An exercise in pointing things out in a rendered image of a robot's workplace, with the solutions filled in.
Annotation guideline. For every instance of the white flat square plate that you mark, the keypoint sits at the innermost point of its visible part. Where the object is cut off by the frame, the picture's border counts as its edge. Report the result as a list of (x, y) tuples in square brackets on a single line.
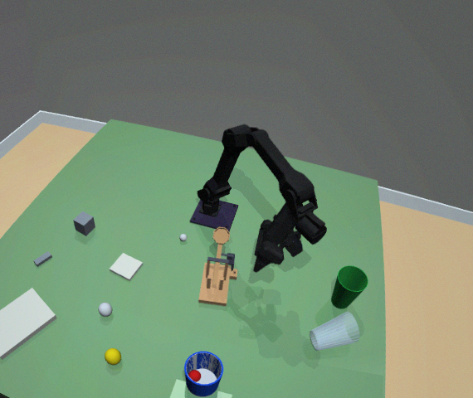
[(126, 266)]

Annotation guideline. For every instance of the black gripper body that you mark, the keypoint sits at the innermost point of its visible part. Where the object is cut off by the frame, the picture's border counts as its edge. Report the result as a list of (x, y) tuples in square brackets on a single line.
[(276, 231)]

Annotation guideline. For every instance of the dark green cup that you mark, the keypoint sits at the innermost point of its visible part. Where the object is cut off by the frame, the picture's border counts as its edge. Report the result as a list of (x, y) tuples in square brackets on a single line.
[(350, 283)]

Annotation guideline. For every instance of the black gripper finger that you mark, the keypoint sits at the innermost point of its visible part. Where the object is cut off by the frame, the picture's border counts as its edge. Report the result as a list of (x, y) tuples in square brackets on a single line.
[(261, 262), (260, 241)]

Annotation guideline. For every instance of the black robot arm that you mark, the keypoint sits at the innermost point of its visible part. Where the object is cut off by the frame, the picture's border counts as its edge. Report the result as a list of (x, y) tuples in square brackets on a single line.
[(295, 187)]

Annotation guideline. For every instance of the red ball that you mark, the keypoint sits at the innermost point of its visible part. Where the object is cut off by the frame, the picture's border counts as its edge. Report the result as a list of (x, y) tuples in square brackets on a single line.
[(195, 375)]

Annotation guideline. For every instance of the yellow ball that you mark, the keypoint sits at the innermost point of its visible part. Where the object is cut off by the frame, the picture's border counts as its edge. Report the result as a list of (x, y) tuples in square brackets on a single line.
[(113, 356)]

